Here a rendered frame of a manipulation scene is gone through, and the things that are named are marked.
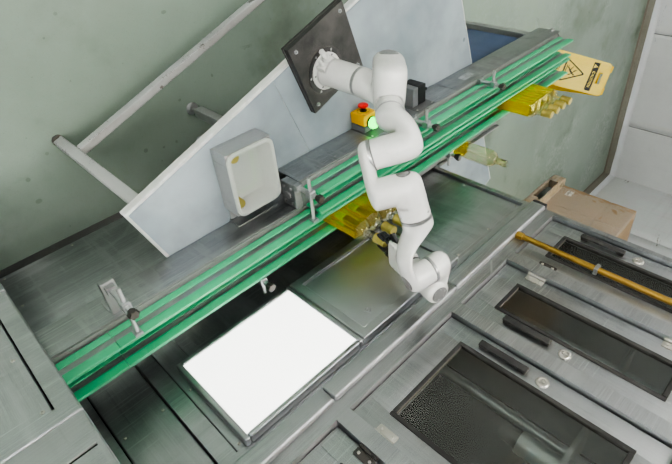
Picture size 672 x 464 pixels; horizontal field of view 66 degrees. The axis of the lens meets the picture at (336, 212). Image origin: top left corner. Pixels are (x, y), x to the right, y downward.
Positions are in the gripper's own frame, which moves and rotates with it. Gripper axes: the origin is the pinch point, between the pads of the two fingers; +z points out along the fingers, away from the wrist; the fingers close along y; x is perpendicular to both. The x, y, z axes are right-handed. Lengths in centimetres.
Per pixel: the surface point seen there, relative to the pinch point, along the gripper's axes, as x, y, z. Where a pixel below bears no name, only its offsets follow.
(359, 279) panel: 9.4, -12.5, 1.0
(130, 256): 73, -15, 63
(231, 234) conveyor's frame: 42.2, 5.8, 24.8
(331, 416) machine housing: 41, -15, -36
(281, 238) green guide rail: 28.8, 4.2, 15.6
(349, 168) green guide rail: -3.2, 13.6, 25.9
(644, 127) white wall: -547, -224, 233
